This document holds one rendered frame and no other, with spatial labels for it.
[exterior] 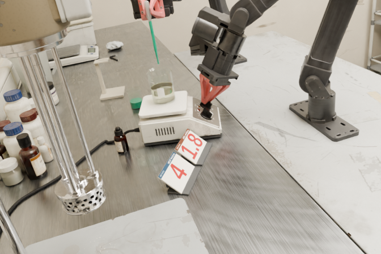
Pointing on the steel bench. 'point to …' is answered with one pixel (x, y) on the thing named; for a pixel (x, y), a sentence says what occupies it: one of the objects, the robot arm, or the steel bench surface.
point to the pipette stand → (104, 85)
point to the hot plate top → (175, 107)
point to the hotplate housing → (175, 127)
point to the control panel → (202, 111)
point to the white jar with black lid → (53, 92)
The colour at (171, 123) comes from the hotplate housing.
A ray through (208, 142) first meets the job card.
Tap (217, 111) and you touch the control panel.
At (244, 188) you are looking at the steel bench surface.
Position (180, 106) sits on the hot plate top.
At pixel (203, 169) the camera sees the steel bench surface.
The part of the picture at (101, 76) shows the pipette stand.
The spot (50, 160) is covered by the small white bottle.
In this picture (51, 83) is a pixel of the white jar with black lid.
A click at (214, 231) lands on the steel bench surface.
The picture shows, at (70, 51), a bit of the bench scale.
